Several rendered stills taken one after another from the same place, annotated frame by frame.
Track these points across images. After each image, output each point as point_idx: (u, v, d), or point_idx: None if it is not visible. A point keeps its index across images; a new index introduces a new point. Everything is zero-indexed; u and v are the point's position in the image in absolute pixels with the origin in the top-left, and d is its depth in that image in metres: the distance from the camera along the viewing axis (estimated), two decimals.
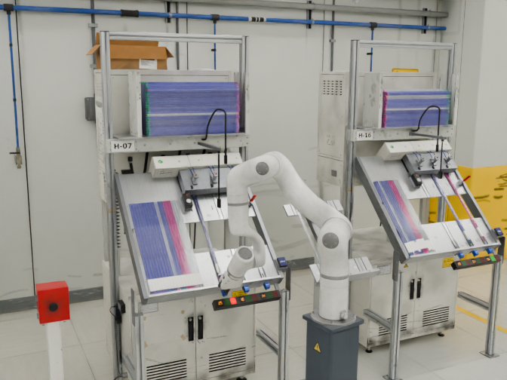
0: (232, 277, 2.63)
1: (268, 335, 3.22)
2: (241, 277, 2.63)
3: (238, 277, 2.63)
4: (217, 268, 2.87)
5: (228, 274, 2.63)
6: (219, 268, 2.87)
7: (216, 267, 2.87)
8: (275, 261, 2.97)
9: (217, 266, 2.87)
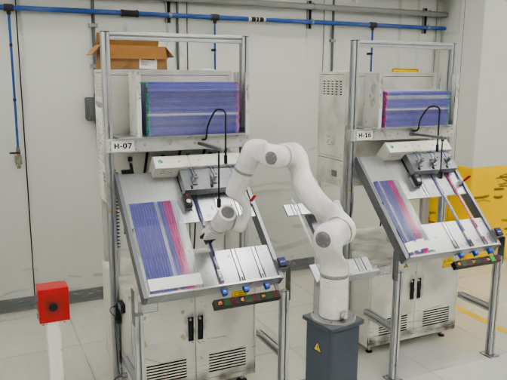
0: None
1: (268, 335, 3.22)
2: None
3: None
4: (219, 273, 2.85)
5: None
6: (221, 274, 2.85)
7: (218, 272, 2.85)
8: (275, 261, 2.97)
9: (219, 271, 2.85)
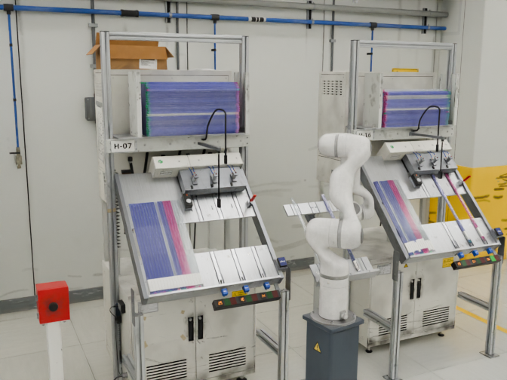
0: None
1: (268, 335, 3.22)
2: None
3: None
4: (356, 264, 3.01)
5: None
6: (357, 265, 3.00)
7: (354, 263, 3.01)
8: (275, 261, 2.97)
9: (355, 262, 3.01)
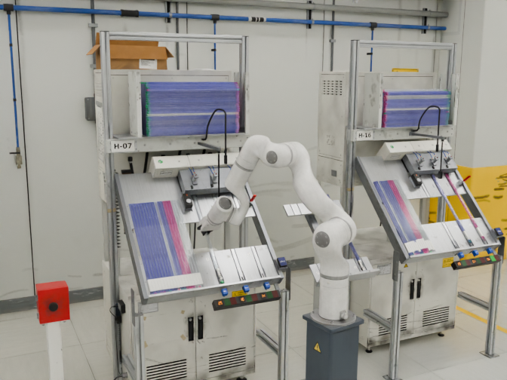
0: None
1: (268, 335, 3.22)
2: None
3: None
4: (361, 263, 3.02)
5: None
6: (362, 264, 3.02)
7: (359, 262, 3.02)
8: (275, 261, 2.97)
9: (361, 262, 3.03)
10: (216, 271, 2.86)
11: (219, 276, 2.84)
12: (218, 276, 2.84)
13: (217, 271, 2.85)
